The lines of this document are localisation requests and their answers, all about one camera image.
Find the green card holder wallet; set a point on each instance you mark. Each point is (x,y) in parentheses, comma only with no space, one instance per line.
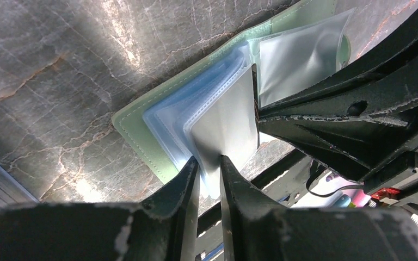
(209,109)

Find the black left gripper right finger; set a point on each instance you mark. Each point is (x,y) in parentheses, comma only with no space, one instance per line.
(348,234)

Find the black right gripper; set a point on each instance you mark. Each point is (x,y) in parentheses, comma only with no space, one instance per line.
(355,142)

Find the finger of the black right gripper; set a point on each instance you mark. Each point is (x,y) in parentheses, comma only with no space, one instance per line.
(391,54)

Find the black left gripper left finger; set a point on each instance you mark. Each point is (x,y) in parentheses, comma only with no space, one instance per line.
(161,227)

